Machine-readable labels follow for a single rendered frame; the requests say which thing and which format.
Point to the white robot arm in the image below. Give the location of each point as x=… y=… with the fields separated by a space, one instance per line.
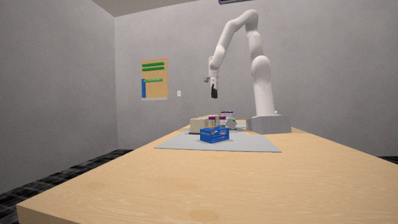
x=260 y=64

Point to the purple-capped tube with orange label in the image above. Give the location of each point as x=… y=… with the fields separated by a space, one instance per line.
x=222 y=124

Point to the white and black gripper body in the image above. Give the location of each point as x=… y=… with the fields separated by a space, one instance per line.
x=214 y=80

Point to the grey bench mat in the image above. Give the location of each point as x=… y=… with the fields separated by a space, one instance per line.
x=238 y=141

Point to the blue tube rack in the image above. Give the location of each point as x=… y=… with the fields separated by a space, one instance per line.
x=206 y=136

